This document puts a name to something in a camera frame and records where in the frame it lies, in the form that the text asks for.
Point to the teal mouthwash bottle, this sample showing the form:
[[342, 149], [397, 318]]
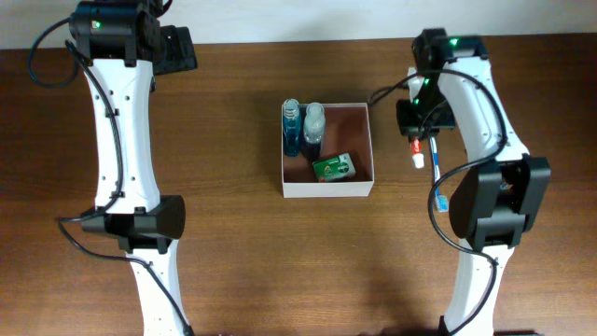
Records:
[[291, 127]]

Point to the purple hand sanitizer bottle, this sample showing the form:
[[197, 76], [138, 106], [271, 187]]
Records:
[[314, 127]]

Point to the blue white toothbrush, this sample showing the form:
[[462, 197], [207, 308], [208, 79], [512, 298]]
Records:
[[441, 200]]

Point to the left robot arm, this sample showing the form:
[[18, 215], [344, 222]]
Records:
[[122, 48]]

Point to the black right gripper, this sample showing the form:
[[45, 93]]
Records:
[[407, 124]]

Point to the green soap box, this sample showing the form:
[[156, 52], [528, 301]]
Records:
[[334, 169]]

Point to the green red toothpaste tube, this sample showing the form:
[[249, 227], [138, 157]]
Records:
[[416, 153]]

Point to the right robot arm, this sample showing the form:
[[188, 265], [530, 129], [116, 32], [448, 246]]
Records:
[[497, 200]]

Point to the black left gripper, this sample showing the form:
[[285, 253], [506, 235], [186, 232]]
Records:
[[181, 52]]

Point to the white open cardboard box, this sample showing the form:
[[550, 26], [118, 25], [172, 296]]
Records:
[[347, 131]]

